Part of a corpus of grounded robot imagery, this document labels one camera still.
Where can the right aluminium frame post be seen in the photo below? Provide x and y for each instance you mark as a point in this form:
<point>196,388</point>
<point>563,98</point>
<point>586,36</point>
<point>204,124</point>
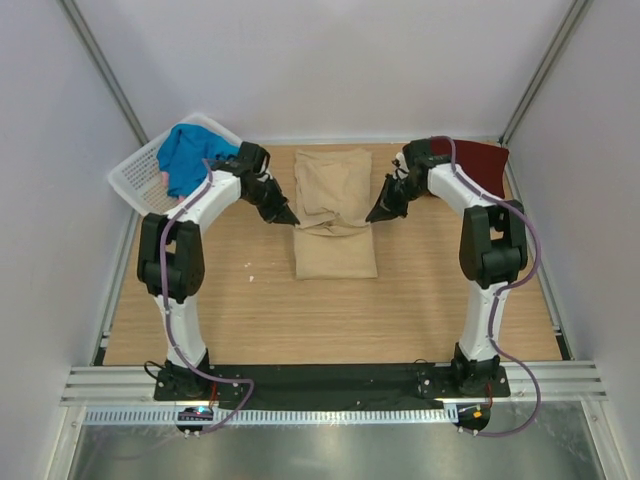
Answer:
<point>561,38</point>

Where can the slotted cable duct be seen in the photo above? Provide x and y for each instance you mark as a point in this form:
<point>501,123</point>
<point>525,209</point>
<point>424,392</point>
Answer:
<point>199,416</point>

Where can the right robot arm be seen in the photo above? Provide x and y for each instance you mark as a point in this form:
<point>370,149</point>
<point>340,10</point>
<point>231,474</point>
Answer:
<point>492,250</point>

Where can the white plastic basket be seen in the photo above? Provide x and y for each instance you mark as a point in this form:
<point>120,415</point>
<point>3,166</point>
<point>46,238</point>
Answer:
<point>138,180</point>

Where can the pink garment in basket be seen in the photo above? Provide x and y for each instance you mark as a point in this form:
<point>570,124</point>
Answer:
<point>175,184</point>

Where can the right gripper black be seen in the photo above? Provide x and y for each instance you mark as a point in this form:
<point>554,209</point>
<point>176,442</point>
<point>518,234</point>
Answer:
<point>387,208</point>

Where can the folded dark red shirt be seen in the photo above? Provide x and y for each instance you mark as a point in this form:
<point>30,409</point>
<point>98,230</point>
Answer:
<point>483,163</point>

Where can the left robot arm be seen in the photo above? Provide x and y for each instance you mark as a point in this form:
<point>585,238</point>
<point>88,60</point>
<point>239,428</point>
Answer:
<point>171,261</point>

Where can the blue t shirt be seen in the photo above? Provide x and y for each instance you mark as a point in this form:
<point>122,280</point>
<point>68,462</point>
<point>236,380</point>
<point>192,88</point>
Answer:
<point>188,148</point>

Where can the beige t shirt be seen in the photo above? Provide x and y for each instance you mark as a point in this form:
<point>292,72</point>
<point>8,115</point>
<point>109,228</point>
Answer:
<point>333,239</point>

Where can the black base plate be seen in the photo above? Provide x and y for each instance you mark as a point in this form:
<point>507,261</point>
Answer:
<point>329,387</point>

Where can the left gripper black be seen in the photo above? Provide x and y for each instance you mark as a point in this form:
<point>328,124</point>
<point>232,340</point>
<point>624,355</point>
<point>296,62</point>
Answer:
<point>280,212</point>

